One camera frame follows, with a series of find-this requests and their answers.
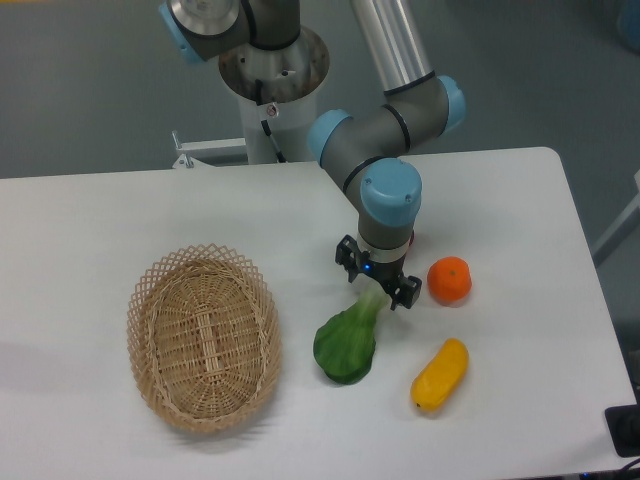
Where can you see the white metal base frame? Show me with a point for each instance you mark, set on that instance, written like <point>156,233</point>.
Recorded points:
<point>225,152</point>

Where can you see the green bok choy vegetable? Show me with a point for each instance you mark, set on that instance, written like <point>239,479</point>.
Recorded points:
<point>345,345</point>

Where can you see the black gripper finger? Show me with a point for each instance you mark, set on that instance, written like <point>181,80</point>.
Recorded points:
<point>351,258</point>
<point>403,291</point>

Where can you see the white table leg right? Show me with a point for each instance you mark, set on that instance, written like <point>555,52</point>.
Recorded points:
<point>618,231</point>

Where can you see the yellow mango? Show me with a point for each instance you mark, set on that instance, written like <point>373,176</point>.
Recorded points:
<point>435,384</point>

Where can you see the orange tangerine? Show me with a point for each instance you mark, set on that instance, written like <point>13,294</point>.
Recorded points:
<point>449,280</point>

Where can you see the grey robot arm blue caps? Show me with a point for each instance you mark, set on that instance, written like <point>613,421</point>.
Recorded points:
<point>363,157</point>

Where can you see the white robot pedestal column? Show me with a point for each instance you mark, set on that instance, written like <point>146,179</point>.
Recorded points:
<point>277,94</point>

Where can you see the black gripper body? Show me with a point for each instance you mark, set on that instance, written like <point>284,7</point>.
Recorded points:
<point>388,273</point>

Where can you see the black device at table edge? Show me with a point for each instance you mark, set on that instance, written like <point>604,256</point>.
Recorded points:
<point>623,425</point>

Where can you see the woven wicker basket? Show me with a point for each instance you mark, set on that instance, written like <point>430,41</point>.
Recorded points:
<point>203,338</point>

